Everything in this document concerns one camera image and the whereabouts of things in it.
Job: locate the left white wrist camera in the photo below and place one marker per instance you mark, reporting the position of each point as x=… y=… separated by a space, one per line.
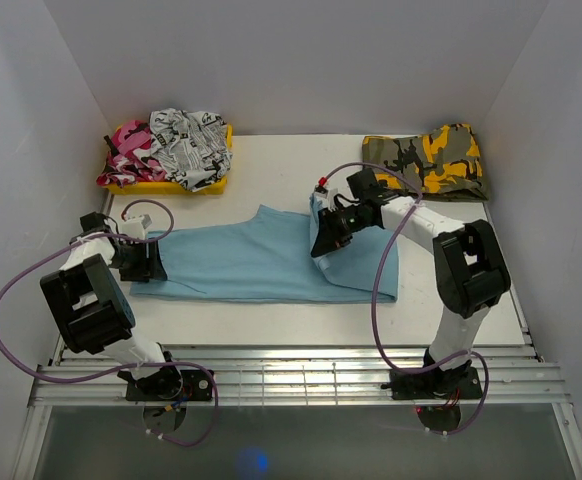
x=135 y=229

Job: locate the camouflage yellow green trousers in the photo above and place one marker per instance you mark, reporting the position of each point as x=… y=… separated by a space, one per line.
x=443 y=165

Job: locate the yellow plastic tray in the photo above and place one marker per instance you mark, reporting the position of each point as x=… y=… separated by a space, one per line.
x=168 y=187

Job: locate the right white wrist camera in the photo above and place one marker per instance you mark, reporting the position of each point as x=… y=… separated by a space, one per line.
x=323 y=196

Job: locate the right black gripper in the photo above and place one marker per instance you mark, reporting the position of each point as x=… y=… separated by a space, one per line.
x=329 y=237

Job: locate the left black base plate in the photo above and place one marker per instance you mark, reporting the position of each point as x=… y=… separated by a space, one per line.
x=168 y=386

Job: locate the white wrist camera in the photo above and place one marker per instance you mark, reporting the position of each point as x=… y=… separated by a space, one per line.
x=323 y=196
x=135 y=229

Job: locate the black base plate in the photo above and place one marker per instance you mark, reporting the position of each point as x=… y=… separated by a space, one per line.
x=435 y=385
x=168 y=386

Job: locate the light blue trousers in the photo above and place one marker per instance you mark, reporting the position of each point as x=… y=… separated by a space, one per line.
x=266 y=259

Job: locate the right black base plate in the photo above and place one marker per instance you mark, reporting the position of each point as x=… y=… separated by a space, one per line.
x=435 y=385

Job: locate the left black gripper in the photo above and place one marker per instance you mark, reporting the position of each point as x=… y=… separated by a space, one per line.
x=148 y=268

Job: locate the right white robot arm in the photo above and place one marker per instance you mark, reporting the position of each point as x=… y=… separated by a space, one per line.
x=470 y=273

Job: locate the aluminium rail frame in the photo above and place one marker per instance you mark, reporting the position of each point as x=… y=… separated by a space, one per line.
x=301 y=393

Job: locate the white black print trousers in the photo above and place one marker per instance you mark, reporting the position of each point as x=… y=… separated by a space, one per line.
x=191 y=147

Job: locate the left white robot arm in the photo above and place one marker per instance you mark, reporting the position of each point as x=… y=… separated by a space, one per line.
x=92 y=313

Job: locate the pink camouflage trousers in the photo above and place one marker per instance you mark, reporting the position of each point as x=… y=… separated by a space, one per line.
x=129 y=159

